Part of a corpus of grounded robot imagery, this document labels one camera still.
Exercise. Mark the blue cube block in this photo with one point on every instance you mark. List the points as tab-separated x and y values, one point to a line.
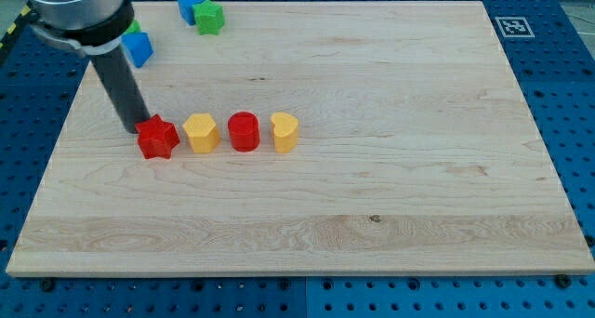
185	8

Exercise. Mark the blue triangle block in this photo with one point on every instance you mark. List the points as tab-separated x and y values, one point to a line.
138	48

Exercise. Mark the wooden board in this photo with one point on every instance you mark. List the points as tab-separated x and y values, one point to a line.
417	155

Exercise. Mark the white fiducial marker tag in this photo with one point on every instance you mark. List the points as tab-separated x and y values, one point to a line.
514	27

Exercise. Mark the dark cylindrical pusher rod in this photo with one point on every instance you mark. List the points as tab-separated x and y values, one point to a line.
121	87

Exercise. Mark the red cylinder block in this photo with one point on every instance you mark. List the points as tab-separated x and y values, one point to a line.
244	132

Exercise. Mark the green circle block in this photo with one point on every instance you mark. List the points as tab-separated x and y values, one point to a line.
134	27

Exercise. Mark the red star block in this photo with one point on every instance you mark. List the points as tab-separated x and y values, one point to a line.
157	138

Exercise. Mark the green star block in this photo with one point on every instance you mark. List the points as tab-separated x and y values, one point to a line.
208	17

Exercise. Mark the yellow hexagon block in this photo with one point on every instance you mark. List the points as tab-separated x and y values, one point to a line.
202	132

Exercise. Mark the yellow heart block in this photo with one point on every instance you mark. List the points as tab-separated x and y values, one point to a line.
285	131

